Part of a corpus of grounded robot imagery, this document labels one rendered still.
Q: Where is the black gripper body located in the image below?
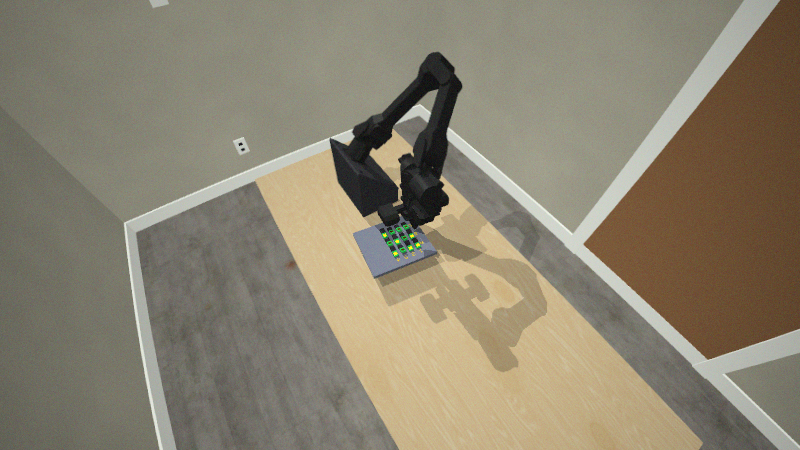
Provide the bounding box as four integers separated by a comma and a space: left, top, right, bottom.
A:
377, 184, 449, 227

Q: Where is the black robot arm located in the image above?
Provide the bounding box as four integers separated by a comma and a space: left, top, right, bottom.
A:
342, 52, 462, 226

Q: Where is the grey switch panel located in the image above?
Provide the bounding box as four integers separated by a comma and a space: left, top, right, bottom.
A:
353, 216, 436, 279

